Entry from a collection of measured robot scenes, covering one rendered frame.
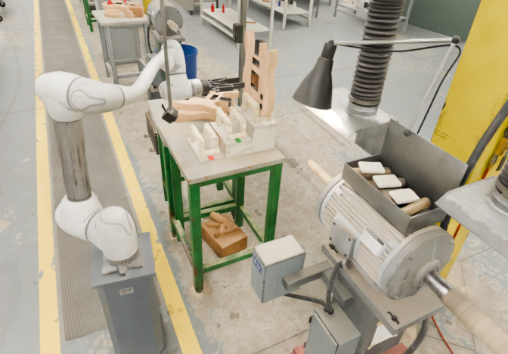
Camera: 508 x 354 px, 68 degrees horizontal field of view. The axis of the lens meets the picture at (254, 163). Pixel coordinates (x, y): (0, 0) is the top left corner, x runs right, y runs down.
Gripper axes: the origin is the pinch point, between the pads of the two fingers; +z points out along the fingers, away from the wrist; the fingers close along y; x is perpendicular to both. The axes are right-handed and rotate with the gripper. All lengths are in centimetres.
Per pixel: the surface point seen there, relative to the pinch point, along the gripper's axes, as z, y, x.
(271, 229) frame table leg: 17, 24, -92
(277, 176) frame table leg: 17, 24, -50
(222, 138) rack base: -11.0, 7.7, -28.5
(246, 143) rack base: 0.5, 14.2, -30.0
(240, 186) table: 15, -23, -90
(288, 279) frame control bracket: -24, 108, -27
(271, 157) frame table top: 13.4, 21.9, -37.7
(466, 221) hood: -2, 141, 20
